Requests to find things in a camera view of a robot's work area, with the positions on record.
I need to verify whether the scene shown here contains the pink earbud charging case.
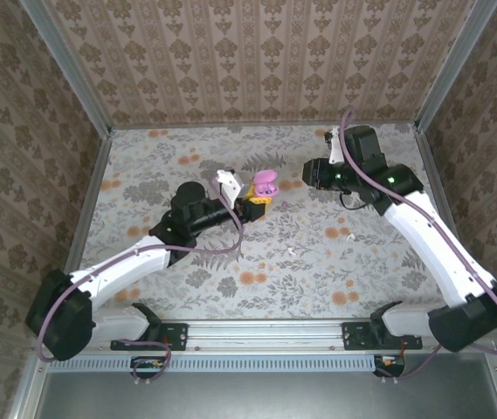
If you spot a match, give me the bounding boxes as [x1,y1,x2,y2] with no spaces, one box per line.
[251,169,280,196]

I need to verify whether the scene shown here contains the metal sheet tray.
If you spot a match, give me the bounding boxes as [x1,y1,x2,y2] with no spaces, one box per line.
[10,352,497,419]

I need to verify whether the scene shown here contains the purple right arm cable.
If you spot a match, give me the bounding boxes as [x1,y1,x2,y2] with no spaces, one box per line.
[339,106,497,385]

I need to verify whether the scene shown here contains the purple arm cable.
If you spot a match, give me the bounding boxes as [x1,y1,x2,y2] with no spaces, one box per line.
[339,106,497,385]
[37,181,245,386]

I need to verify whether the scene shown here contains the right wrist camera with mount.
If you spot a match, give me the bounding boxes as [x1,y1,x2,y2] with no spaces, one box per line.
[324,127,346,166]

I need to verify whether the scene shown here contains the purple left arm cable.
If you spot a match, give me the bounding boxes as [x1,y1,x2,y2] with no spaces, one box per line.
[37,181,245,386]

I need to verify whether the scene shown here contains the aluminium back rail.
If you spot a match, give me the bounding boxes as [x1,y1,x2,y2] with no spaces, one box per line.
[111,121,418,131]

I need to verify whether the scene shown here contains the aluminium side rail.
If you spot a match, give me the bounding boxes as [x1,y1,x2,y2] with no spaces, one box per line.
[413,128,487,318]
[51,130,114,319]

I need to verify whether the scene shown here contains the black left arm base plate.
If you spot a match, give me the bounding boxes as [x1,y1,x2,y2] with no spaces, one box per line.
[110,321,188,352]

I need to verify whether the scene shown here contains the aluminium front rail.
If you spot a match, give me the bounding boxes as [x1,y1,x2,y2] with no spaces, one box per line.
[33,318,497,354]

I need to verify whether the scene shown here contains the aluminium frame post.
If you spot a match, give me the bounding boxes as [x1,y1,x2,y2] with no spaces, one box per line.
[18,0,114,139]
[413,0,494,132]

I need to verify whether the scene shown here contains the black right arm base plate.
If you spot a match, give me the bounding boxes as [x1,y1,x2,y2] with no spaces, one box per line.
[342,321,424,352]

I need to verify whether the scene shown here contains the grey slotted cable duct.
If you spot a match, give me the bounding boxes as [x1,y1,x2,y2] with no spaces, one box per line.
[49,354,406,374]

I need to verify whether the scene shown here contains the black cable junction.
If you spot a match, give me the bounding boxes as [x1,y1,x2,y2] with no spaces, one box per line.
[129,355,167,380]
[372,355,406,379]

